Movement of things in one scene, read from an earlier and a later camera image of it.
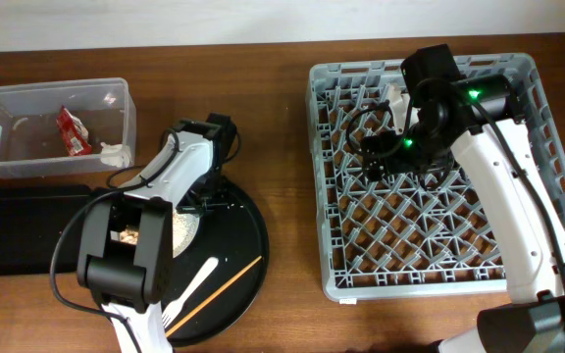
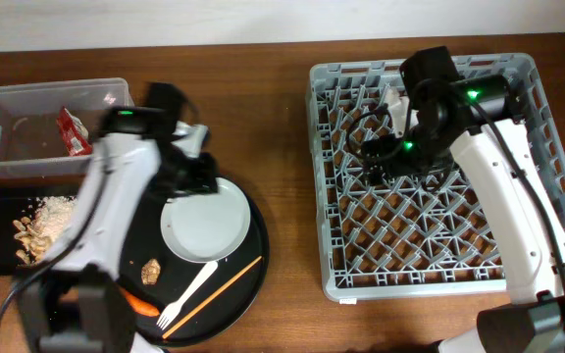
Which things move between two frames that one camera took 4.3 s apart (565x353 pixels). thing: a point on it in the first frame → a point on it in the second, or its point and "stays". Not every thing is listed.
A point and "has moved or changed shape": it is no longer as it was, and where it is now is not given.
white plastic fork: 172,312 stays
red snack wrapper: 75,134 stays
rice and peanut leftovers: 185,230 → 35,233
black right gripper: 392,161 stays
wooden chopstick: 224,287 stays
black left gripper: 224,199 → 206,183
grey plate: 185,226 has moved or changed shape
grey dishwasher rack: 396,233 stays
